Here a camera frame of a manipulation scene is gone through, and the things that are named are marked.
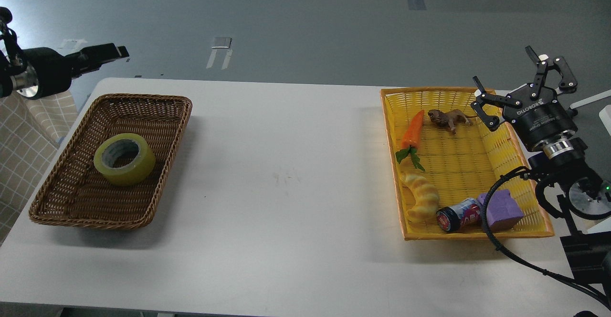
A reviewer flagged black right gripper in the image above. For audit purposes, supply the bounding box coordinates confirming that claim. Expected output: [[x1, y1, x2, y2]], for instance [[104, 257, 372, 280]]
[[471, 45, 579, 151]]

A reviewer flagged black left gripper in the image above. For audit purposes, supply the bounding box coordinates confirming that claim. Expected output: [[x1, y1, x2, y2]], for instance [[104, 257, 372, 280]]
[[22, 43, 129, 100]]

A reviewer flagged yellow tape roll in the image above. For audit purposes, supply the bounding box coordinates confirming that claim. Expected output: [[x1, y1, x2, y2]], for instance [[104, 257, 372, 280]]
[[93, 133, 156, 186]]

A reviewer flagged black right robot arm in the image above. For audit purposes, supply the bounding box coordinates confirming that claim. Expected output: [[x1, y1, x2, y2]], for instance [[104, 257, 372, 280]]
[[471, 46, 610, 308]]

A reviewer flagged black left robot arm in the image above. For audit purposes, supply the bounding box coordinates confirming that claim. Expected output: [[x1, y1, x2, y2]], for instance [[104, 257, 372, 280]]
[[0, 7, 129, 100]]

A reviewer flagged beige checkered cloth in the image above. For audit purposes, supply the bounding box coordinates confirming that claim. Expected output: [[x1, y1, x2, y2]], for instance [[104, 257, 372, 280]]
[[0, 92, 78, 242]]

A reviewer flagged yellow plastic basket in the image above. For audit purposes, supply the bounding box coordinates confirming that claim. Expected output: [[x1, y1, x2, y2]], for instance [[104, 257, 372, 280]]
[[380, 86, 527, 241]]

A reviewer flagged purple foam block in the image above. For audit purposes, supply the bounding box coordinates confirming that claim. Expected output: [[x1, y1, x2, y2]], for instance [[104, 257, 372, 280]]
[[486, 189, 525, 233]]

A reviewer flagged brown wicker basket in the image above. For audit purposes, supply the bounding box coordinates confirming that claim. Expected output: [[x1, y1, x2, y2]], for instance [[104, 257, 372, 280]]
[[29, 94, 193, 230]]

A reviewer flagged small red blue can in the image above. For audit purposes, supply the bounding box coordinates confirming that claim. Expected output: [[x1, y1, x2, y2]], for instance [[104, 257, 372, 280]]
[[435, 198, 482, 233]]

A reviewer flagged orange toy carrot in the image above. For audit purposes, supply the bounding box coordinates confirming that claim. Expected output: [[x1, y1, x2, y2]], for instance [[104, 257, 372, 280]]
[[395, 110, 426, 172]]

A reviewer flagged yellow toy croissant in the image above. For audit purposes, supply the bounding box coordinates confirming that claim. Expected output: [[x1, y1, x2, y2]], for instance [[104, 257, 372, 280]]
[[401, 173, 440, 222]]

